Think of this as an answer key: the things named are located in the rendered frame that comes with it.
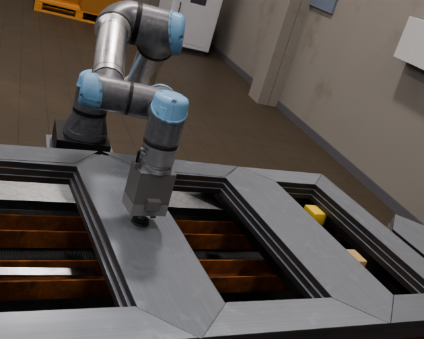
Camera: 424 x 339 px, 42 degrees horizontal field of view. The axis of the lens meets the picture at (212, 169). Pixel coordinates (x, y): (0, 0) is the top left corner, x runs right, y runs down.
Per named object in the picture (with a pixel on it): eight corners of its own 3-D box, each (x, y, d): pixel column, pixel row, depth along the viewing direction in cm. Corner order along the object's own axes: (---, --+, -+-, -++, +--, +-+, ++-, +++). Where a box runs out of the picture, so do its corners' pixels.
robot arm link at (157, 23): (111, 87, 198) (140, -8, 150) (151, 96, 202) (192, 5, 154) (106, 117, 194) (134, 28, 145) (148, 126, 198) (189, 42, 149)
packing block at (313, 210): (323, 225, 174) (328, 214, 173) (311, 224, 172) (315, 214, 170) (313, 215, 179) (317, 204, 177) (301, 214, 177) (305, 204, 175)
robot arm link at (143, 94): (132, 74, 126) (134, 89, 117) (180, 85, 129) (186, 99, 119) (125, 107, 129) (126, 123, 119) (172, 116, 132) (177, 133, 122)
